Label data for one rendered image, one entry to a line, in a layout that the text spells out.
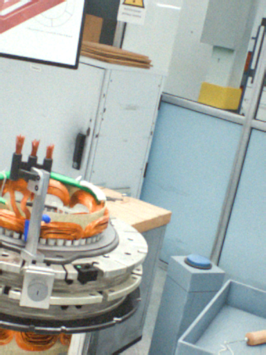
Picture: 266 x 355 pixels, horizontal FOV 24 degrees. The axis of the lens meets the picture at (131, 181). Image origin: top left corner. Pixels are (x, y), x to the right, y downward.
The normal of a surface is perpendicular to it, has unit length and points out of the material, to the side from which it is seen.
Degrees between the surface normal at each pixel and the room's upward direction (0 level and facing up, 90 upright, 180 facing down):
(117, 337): 90
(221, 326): 0
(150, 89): 90
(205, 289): 90
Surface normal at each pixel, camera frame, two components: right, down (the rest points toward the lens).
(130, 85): 0.72, 0.32
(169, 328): -0.87, -0.06
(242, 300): -0.38, 0.15
